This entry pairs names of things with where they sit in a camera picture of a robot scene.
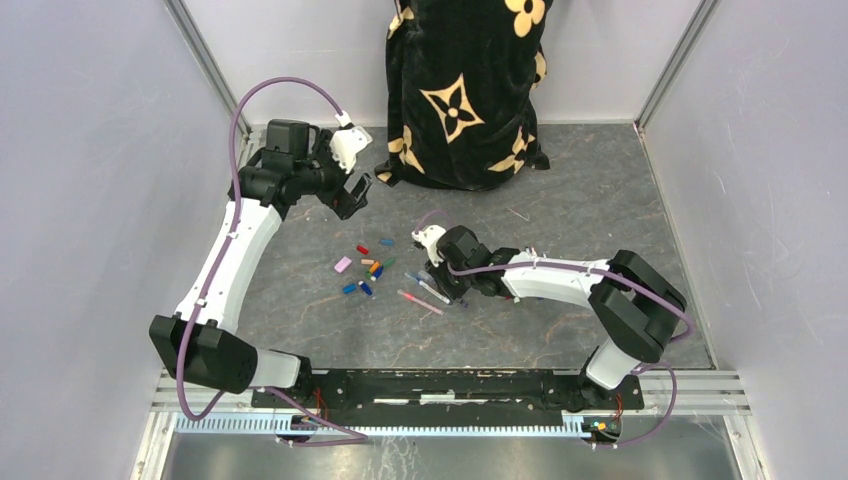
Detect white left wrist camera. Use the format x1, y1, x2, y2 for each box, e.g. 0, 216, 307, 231
329, 110, 373, 174

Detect aluminium frame rail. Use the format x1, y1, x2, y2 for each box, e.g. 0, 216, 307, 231
148, 369, 751, 440

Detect black floral plush blanket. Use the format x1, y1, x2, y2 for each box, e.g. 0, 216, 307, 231
374, 0, 552, 191

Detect pink highlighter cap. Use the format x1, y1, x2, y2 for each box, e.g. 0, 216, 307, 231
333, 256, 353, 274

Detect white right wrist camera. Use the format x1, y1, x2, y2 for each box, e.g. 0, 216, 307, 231
411, 225, 446, 267

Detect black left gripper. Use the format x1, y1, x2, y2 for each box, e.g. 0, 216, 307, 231
294, 131, 373, 220

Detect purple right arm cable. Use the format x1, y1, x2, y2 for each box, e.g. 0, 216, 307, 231
411, 209, 696, 450

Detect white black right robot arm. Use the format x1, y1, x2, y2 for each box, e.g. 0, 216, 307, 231
411, 225, 695, 408

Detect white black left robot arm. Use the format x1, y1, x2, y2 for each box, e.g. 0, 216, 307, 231
149, 119, 372, 408

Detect blue long nib marker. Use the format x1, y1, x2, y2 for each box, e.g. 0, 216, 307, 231
404, 272, 469, 309

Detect small blue marker cap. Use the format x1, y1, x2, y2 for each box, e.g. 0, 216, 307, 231
358, 281, 373, 296

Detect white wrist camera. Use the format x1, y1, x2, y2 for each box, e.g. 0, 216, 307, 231
329, 110, 373, 174
411, 225, 446, 267

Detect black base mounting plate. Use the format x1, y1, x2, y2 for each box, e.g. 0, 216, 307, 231
286, 369, 645, 428

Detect pink pen clear cap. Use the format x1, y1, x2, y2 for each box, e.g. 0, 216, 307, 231
397, 289, 444, 315

